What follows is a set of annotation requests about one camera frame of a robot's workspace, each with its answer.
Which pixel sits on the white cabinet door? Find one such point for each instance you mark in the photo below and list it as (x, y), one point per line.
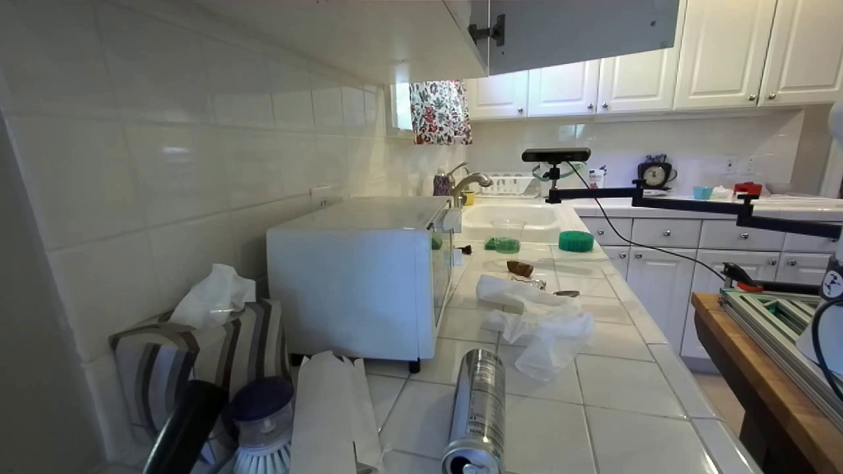
(554, 32)

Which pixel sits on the white robot base with label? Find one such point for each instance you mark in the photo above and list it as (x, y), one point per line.
(823, 338)

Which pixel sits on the black cabinet hinge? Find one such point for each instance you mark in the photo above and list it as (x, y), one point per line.
(495, 32)

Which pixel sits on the chrome kitchen faucet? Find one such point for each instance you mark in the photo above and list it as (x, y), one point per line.
(456, 191)

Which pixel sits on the white microwave oven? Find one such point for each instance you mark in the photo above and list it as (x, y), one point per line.
(363, 278)

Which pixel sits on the green scrub pad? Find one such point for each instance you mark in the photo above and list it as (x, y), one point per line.
(502, 246)

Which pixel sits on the brown small item on counter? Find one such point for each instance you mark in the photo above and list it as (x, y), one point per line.
(520, 269)

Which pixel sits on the floral curtain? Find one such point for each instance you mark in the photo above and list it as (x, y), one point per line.
(439, 115)

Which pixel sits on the crumpled clear plastic bag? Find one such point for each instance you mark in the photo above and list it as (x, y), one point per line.
(546, 331)

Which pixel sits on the white crumpled tissue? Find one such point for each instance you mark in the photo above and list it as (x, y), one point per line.
(214, 299)

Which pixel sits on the silver metal can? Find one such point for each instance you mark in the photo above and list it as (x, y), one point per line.
(477, 417)

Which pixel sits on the white paper bag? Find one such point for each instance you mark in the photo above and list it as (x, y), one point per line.
(336, 427)

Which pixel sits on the dish brush with dark cap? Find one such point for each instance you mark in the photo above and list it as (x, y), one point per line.
(261, 415)

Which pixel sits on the black alarm clock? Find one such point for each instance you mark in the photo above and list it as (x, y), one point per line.
(657, 173)

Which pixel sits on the blue small cup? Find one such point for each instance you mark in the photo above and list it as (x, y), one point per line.
(701, 194)

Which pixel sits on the red small object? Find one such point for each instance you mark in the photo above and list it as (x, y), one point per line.
(749, 188)

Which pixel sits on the green framed tray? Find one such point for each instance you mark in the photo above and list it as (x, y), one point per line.
(776, 321)

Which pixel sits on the wooden table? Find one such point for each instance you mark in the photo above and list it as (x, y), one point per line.
(783, 427)

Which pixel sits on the black camera on boom arm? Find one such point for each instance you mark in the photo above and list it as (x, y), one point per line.
(549, 159)

